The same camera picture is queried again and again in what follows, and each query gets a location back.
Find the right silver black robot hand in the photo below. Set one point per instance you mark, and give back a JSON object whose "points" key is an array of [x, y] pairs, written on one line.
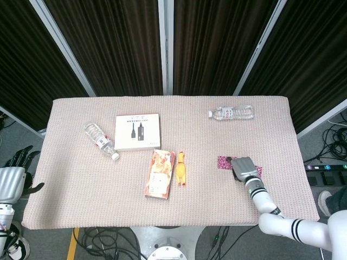
{"points": [[244, 168]]}

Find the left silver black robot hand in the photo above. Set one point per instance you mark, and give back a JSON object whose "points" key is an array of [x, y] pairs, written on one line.
{"points": [[11, 184]]}

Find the pink patterned card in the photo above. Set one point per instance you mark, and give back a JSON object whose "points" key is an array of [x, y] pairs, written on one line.
{"points": [[259, 172], [223, 163]]}

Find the white grey robot base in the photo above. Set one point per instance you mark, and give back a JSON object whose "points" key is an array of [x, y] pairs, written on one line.
{"points": [[168, 238]]}

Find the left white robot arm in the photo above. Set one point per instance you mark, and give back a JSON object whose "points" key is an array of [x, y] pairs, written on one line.
{"points": [[5, 214]]}

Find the clear water bottle red print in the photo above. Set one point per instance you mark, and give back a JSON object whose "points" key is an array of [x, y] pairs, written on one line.
{"points": [[233, 112]]}

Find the yellow rubber chicken toy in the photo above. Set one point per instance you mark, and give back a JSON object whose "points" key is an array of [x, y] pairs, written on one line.
{"points": [[181, 170]]}

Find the orange cookie box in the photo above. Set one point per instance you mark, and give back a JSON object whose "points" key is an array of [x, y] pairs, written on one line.
{"points": [[160, 173]]}

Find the white sneaker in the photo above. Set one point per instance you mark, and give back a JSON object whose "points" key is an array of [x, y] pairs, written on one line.
{"points": [[323, 201]]}

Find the yellow floor tape strip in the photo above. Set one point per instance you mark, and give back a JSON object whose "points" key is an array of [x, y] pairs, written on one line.
{"points": [[73, 243]]}

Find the dark trouser leg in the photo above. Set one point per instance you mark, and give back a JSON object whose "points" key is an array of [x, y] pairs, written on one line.
{"points": [[337, 197]]}

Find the clear water bottle white label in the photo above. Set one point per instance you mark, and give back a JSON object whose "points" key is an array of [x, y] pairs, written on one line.
{"points": [[100, 140]]}

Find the pink woven table cloth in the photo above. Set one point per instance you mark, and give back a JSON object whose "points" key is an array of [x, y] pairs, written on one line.
{"points": [[108, 203]]}

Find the white flat product box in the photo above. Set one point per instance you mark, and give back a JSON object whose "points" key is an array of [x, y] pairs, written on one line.
{"points": [[138, 132]]}

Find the dark brown curtain panel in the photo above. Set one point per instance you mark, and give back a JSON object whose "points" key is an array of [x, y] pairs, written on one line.
{"points": [[27, 67], [217, 46], [311, 59], [114, 46]]}

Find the grey metal partition rail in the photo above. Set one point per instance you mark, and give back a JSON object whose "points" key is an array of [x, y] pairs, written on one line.
{"points": [[322, 117], [21, 120]]}

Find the grey metal partition post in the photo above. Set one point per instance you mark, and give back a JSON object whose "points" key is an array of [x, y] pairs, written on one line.
{"points": [[65, 51], [166, 48], [257, 51]]}

